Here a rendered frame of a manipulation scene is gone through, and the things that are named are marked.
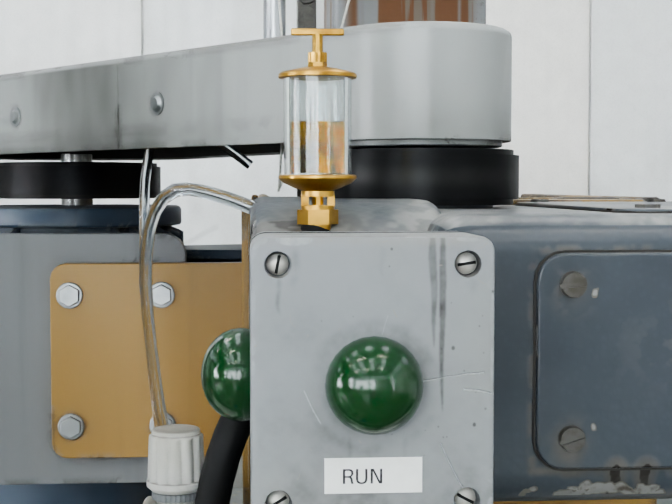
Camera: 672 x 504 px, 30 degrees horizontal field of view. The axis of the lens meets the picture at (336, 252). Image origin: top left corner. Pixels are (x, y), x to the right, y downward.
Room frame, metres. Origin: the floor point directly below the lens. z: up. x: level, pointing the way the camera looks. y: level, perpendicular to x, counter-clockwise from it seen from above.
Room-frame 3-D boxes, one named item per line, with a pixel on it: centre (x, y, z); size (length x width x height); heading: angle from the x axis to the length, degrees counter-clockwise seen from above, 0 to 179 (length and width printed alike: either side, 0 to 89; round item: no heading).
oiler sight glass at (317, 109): (0.46, 0.01, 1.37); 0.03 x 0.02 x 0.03; 94
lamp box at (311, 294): (0.40, -0.01, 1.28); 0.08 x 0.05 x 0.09; 94
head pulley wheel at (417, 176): (0.59, -0.04, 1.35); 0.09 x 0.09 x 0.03
